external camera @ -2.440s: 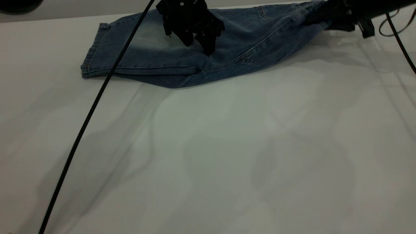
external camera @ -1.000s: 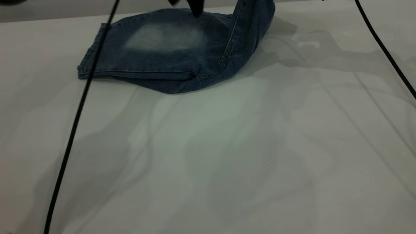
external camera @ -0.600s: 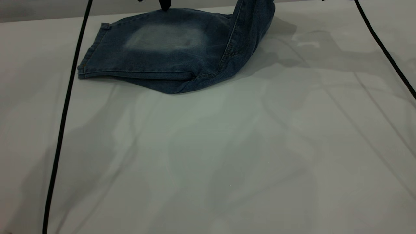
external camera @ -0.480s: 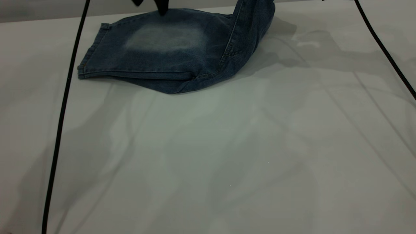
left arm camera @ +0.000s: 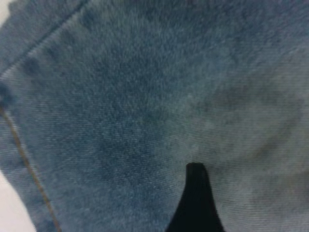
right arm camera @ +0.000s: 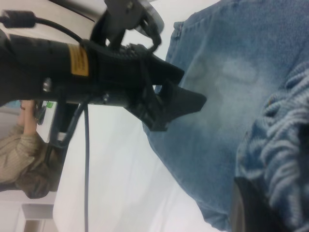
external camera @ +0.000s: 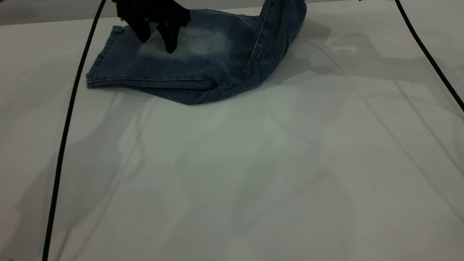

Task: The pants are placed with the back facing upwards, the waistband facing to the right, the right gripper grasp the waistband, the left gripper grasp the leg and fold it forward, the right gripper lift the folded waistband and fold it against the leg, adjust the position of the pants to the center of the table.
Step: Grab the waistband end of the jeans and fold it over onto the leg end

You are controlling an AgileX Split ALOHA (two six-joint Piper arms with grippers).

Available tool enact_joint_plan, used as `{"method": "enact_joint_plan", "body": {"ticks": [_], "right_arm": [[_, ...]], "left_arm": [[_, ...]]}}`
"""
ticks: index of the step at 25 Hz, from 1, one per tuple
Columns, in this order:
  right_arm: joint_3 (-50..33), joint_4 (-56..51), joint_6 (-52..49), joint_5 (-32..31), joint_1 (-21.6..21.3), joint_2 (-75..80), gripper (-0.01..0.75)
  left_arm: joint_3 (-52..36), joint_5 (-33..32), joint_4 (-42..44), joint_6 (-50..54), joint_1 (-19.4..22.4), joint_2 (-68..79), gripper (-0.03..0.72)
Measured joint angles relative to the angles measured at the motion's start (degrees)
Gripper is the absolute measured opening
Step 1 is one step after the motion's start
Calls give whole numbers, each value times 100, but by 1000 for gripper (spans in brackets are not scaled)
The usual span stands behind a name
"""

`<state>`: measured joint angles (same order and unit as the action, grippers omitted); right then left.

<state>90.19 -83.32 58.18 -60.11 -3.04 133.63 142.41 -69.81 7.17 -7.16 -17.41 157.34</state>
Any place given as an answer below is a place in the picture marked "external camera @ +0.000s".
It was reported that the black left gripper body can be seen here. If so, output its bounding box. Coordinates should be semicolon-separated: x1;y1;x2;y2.
112;0;191;28

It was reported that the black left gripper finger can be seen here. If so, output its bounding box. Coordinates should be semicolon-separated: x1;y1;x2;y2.
156;22;180;54
129;21;151;44

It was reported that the blue denim shorts basketball print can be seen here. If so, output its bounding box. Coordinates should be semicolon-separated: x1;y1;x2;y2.
86;0;308;106

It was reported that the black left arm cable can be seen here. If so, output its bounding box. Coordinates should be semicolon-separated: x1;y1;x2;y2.
42;0;107;261

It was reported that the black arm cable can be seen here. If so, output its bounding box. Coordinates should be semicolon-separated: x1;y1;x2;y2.
42;0;107;261
394;0;464;113

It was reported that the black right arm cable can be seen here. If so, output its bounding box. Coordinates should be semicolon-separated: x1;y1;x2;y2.
394;0;464;113

